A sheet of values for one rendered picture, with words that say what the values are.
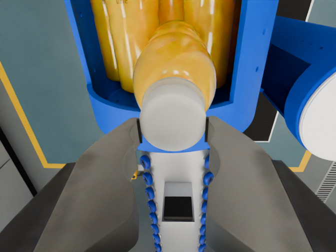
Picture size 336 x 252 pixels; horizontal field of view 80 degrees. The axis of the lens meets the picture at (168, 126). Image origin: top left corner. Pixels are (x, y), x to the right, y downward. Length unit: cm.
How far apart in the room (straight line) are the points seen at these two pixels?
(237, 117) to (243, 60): 7
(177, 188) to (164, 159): 12
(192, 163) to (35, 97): 152
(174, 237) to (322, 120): 79
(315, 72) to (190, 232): 79
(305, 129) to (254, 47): 34
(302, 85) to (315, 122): 9
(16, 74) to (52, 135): 56
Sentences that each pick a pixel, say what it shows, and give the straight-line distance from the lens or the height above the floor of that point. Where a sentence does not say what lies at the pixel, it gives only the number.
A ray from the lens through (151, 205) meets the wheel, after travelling 80.
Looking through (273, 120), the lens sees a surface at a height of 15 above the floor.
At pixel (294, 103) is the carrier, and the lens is 56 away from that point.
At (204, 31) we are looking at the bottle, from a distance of 30.
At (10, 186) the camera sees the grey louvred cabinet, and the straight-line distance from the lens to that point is 242.
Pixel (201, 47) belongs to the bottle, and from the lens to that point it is 17.
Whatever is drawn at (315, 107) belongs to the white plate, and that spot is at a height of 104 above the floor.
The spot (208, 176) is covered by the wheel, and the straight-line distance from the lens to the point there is 68.
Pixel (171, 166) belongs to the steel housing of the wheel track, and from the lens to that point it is 71.
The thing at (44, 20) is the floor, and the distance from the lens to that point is 168.
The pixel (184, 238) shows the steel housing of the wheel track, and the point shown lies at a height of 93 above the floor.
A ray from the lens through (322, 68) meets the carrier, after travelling 55.
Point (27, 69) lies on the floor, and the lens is 187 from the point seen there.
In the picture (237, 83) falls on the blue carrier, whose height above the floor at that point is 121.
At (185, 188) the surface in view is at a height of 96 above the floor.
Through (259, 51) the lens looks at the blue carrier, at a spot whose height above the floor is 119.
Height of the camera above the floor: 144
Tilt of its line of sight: 57 degrees down
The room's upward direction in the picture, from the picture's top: 176 degrees counter-clockwise
